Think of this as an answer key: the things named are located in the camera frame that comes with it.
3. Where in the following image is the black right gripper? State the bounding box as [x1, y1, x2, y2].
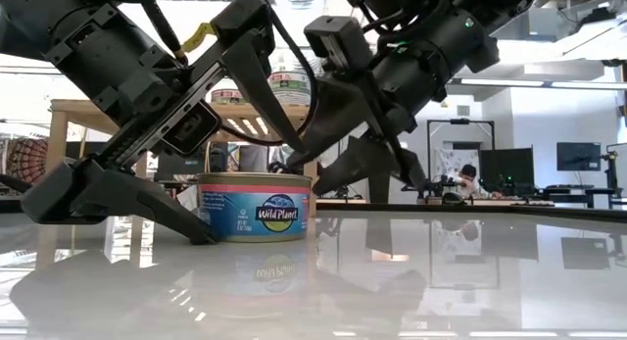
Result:
[286, 9, 501, 197]

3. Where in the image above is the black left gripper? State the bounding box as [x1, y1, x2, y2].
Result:
[22, 0, 308, 245]

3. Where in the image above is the pink blue label salmon can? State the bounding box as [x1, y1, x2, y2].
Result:
[196, 171, 314, 244]

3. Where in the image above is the light wooden slatted shelf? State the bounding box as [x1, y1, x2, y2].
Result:
[42, 98, 319, 219]

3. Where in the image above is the grey draped cover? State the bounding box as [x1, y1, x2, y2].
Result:
[238, 143, 269, 173]

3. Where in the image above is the white crumpled paper scrap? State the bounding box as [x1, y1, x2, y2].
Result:
[176, 184, 201, 215]

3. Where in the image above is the black standing board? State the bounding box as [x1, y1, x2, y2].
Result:
[366, 172, 393, 205]

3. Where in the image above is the yellow tag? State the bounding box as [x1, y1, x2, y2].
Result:
[181, 22, 219, 55]

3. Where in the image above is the person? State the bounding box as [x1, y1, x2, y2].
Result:
[453, 163, 504, 200]

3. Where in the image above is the large black panel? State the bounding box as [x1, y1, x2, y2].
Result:
[479, 147, 536, 197]

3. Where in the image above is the red patterned tapestry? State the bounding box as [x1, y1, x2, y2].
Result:
[5, 136, 50, 184]

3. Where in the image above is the ceiling light strip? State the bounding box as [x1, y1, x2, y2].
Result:
[459, 77, 627, 91]

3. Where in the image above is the black keyboard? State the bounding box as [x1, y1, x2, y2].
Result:
[538, 184, 597, 194]

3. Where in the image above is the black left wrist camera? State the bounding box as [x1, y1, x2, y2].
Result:
[159, 100, 222, 159]

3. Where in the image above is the white wall poster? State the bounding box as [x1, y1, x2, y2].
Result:
[435, 148, 481, 180]

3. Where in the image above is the black metal stand frame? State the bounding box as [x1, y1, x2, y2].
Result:
[427, 118, 496, 194]

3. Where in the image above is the braided black arm cable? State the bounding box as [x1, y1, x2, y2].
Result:
[141, 0, 190, 67]

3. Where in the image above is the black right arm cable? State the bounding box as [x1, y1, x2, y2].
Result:
[357, 0, 452, 42]

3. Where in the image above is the thick black hose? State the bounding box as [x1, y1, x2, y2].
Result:
[0, 172, 30, 194]

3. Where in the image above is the dark wall monitor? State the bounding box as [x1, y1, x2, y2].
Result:
[556, 142, 603, 172]

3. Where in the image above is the black camera stand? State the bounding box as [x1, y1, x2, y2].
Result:
[603, 151, 621, 190]

